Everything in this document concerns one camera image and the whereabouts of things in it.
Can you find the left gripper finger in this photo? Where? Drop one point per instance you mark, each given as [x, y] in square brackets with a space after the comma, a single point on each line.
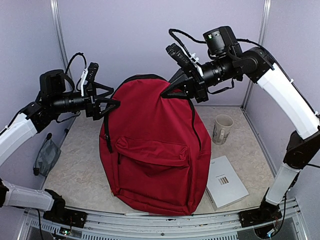
[104, 106]
[103, 90]

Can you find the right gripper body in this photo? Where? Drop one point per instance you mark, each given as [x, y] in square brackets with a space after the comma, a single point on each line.
[199, 85]

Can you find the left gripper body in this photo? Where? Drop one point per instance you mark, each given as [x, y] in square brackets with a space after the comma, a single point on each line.
[89, 109]

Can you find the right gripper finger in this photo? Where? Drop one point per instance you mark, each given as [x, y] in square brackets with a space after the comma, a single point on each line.
[178, 78]
[174, 94]

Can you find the red student backpack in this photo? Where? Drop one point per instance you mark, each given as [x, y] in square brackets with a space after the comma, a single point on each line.
[155, 151]

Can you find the white book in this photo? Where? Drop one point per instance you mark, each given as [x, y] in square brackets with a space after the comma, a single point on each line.
[224, 187]

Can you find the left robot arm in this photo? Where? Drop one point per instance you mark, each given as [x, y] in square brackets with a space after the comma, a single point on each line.
[52, 100]

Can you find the cream ceramic mug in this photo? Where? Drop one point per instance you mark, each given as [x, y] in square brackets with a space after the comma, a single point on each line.
[222, 128]

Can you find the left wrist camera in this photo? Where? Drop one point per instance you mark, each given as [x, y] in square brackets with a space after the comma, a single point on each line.
[88, 75]

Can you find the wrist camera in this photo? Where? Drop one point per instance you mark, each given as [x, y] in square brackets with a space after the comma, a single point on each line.
[88, 75]
[187, 63]

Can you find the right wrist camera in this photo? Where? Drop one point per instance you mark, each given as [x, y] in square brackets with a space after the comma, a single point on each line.
[187, 63]

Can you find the grey pouch with cord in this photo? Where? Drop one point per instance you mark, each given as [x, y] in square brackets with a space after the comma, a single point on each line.
[47, 157]

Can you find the left frame post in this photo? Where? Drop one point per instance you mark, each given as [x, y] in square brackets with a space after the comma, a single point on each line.
[59, 31]

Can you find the white pen on rail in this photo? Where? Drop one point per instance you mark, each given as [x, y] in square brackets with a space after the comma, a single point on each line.
[131, 214]

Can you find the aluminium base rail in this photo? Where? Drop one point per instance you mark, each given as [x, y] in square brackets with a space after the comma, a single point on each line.
[100, 225]

